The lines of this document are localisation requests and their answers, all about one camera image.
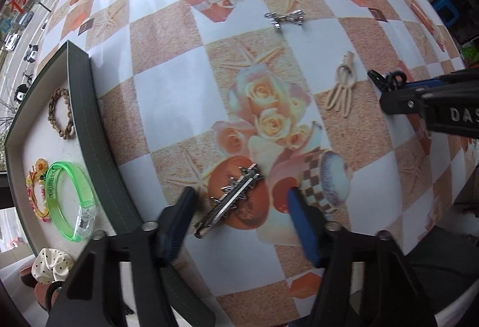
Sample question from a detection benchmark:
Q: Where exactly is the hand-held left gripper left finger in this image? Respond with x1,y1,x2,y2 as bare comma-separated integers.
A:
45,187,199,327

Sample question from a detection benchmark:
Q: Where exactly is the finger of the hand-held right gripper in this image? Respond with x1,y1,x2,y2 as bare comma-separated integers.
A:
368,69,443,92
379,87,431,116

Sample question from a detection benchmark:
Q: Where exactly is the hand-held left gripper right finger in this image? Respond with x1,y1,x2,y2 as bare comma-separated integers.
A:
286,187,438,327

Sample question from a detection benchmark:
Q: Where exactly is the silver barrette hair clip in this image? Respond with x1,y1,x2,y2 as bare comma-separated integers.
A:
194,163,266,238

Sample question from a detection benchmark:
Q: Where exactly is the green translucent bangle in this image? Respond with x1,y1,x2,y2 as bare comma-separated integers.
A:
45,161,98,242

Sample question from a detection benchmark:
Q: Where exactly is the cream polka dot scrunchie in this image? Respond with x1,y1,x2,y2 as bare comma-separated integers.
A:
31,248,75,284

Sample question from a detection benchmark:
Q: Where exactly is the brown braided hair tie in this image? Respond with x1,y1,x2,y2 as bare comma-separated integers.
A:
48,87,75,140

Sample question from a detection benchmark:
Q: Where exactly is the pink yellow beaded bracelet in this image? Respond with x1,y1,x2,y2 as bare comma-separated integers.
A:
25,170,53,223

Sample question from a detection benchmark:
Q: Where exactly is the grey cardboard box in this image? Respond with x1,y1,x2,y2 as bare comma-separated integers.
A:
4,40,216,327

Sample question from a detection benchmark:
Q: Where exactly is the green object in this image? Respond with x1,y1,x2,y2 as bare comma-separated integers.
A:
462,44,479,67

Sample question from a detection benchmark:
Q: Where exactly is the beige tassel hair clip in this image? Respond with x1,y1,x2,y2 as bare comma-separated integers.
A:
325,51,356,118

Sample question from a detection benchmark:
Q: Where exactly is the blue plastic stool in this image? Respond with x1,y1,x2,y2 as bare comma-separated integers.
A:
434,0,462,26

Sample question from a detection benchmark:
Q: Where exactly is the checkered floral tablecloth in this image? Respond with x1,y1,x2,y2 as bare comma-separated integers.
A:
35,0,468,313

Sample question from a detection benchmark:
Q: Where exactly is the silver bow hair clip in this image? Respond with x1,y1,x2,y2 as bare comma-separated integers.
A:
265,10,305,31

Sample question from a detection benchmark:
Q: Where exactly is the reddish brown object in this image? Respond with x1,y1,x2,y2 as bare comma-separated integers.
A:
20,263,57,313

